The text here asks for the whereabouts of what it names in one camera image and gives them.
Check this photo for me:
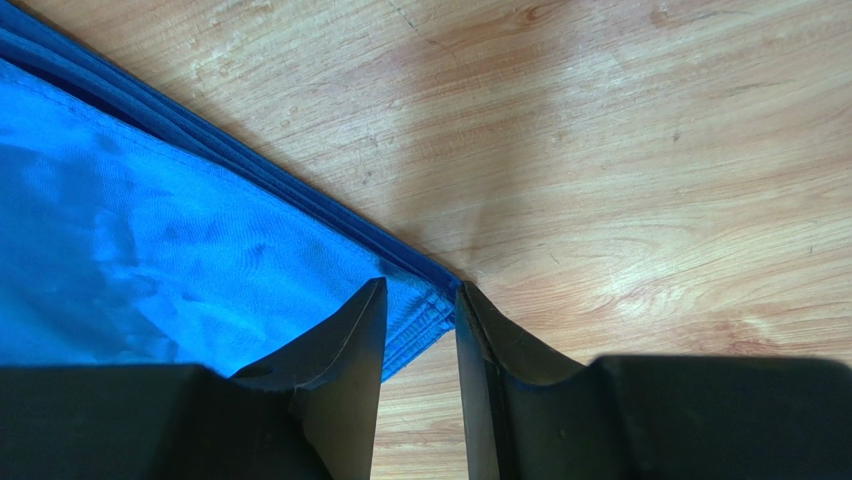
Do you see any blue cloth napkin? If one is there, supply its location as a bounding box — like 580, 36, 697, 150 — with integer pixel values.
1, 2, 460, 377

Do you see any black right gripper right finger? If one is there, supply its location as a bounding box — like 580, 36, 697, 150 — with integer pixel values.
456, 282, 851, 479

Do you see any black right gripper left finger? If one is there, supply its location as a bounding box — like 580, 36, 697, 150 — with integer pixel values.
1, 278, 387, 479

